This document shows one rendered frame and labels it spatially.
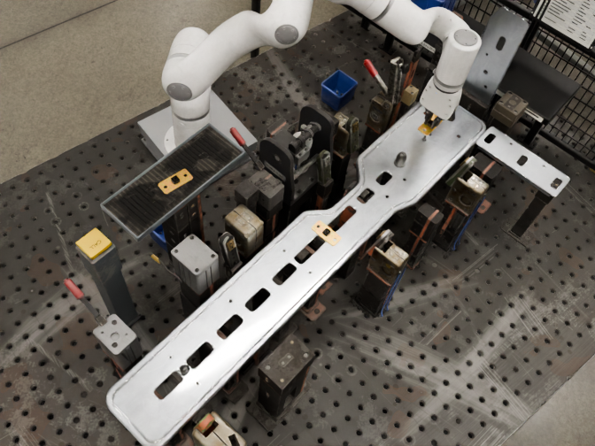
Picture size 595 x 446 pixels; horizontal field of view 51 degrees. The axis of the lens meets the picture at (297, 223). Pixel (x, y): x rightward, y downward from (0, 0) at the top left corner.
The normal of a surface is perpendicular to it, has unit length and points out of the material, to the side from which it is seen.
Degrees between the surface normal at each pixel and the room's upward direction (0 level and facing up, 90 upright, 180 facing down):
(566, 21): 90
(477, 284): 0
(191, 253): 0
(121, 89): 0
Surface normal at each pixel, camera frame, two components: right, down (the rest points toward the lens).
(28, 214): 0.07, -0.51
